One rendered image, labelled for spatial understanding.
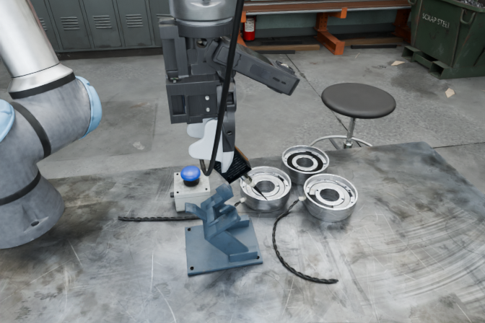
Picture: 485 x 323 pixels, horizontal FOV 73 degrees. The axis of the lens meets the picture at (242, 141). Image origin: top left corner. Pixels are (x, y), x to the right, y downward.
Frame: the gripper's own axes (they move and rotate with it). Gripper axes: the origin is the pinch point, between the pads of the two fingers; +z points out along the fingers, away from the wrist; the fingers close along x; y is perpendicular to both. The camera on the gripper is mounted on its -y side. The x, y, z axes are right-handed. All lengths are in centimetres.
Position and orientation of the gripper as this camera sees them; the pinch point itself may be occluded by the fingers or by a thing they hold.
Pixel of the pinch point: (226, 157)
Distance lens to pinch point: 48.8
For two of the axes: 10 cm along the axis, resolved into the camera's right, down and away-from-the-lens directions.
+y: -9.8, 1.0, -1.6
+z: 0.0, 8.3, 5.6
